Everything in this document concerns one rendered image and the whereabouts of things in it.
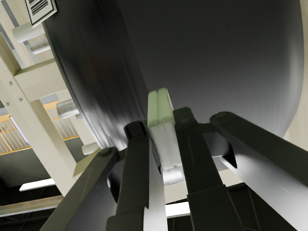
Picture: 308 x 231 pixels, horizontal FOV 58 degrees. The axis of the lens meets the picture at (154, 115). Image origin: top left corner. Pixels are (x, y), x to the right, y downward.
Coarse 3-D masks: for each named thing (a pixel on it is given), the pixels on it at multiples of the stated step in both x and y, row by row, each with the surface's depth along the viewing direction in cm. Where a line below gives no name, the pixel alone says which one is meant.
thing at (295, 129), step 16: (304, 0) 46; (304, 16) 47; (304, 32) 49; (304, 48) 51; (304, 64) 52; (304, 80) 54; (304, 96) 57; (304, 112) 59; (304, 128) 61; (304, 144) 64
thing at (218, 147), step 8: (176, 112) 18; (184, 112) 17; (176, 120) 17; (200, 128) 15; (208, 128) 14; (208, 136) 14; (216, 136) 14; (208, 144) 14; (216, 144) 14; (224, 144) 14; (216, 152) 14; (224, 152) 14; (232, 152) 14
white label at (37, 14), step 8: (24, 0) 30; (32, 0) 30; (40, 0) 29; (48, 0) 29; (32, 8) 30; (40, 8) 29; (48, 8) 29; (32, 16) 30; (40, 16) 30; (48, 16) 29; (32, 24) 30
